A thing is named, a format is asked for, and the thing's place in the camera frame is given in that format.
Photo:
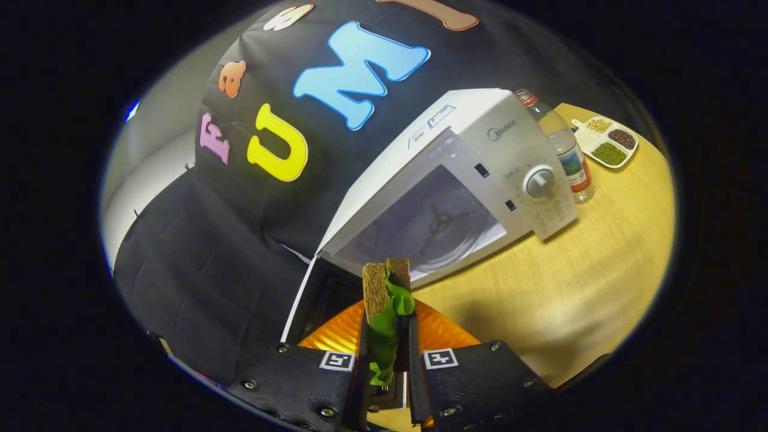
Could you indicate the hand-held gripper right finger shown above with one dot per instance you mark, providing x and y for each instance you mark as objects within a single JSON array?
[{"x": 417, "y": 390}]

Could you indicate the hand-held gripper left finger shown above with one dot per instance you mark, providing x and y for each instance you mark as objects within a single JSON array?
[{"x": 362, "y": 390}]

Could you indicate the white divided bean dish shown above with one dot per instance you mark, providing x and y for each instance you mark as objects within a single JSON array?
[{"x": 609, "y": 153}]

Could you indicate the lettuce sandwich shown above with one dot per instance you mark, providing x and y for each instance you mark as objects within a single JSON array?
[{"x": 375, "y": 288}]

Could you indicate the black backdrop cloth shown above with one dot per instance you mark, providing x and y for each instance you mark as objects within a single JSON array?
[{"x": 198, "y": 270}]

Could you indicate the white microwave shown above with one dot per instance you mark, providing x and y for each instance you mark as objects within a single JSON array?
[{"x": 480, "y": 126}]

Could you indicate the clear plastic bottle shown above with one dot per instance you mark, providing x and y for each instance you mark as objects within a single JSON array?
[{"x": 564, "y": 144}]

